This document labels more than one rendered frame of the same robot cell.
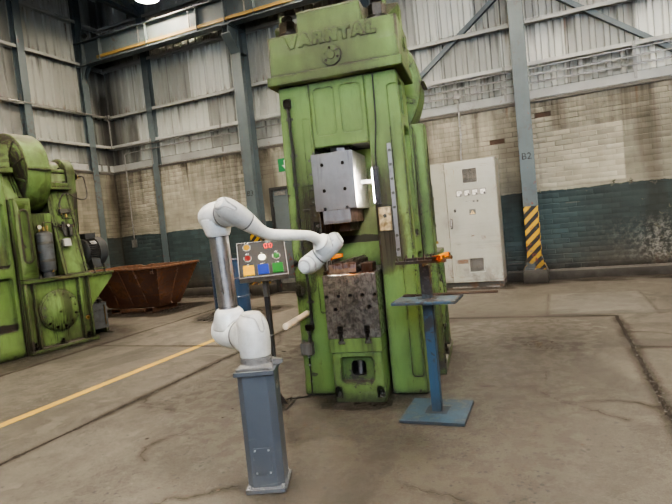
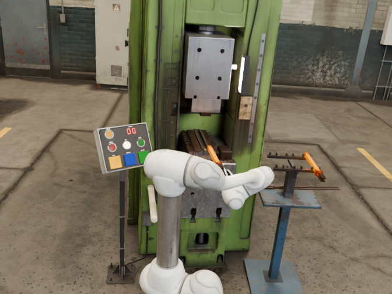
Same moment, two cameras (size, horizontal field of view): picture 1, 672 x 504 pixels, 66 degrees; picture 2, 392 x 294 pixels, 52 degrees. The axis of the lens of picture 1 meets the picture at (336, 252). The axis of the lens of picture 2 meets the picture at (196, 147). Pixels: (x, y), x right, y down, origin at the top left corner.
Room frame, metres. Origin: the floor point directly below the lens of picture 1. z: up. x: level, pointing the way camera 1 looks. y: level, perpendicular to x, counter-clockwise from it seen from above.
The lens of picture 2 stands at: (1.30, 1.17, 2.07)
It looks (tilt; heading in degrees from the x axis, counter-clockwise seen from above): 22 degrees down; 334
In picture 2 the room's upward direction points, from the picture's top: 4 degrees clockwise
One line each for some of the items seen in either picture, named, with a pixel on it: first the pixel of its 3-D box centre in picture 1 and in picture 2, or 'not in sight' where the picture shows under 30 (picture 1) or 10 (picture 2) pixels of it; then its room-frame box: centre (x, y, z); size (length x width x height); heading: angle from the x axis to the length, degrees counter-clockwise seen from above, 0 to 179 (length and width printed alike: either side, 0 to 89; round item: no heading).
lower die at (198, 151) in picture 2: (349, 264); (197, 143); (3.82, -0.09, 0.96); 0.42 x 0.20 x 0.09; 164
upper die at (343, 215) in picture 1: (344, 216); (200, 97); (3.82, -0.09, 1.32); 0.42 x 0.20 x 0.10; 164
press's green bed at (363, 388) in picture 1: (366, 360); (197, 223); (3.81, -0.14, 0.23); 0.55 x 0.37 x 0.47; 164
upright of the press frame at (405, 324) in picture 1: (400, 233); (243, 114); (3.86, -0.50, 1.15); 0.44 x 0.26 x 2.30; 164
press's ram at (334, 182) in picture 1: (346, 182); (209, 63); (3.81, -0.13, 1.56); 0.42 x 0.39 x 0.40; 164
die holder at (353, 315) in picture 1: (360, 299); (201, 174); (3.81, -0.14, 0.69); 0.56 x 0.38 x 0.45; 164
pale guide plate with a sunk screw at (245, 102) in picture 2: (385, 218); (245, 108); (3.65, -0.37, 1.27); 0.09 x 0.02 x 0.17; 74
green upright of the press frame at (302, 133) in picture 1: (315, 241); (158, 112); (4.04, 0.15, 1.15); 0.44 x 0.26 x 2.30; 164
